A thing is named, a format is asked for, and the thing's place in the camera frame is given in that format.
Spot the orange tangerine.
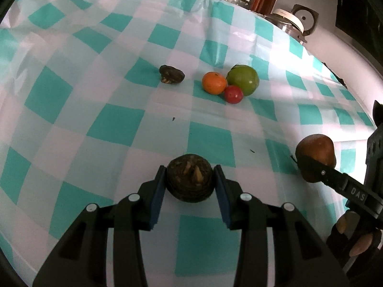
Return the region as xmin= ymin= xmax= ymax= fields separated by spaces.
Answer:
xmin=202 ymin=72 xmax=227 ymax=95

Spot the teal white checkered tablecloth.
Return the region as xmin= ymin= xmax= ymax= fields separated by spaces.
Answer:
xmin=0 ymin=0 xmax=378 ymax=287

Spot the green apple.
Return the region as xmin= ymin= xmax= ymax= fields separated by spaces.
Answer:
xmin=226 ymin=64 xmax=259 ymax=97

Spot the dark shrivelled fruit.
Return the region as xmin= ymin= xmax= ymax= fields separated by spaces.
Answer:
xmin=159 ymin=65 xmax=185 ymax=84

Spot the dark brown wrinkled round fruit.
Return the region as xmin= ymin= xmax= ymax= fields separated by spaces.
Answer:
xmin=166 ymin=154 xmax=215 ymax=201

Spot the small red fruit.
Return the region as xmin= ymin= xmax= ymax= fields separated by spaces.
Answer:
xmin=224 ymin=85 xmax=243 ymax=105

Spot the person's right hand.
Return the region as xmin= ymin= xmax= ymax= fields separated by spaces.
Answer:
xmin=326 ymin=211 xmax=383 ymax=272

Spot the brown square wall fixture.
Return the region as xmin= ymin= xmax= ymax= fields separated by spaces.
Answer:
xmin=292 ymin=4 xmax=319 ymax=35

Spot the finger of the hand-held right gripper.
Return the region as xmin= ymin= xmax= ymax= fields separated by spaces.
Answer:
xmin=296 ymin=155 xmax=383 ymax=216

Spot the brown smooth pear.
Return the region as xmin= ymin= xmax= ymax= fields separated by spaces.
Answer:
xmin=295 ymin=134 xmax=336 ymax=183

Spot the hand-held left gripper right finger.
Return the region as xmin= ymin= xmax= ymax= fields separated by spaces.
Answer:
xmin=213 ymin=165 xmax=350 ymax=287

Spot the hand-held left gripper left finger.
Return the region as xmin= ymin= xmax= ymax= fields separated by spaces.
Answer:
xmin=32 ymin=165 xmax=167 ymax=287

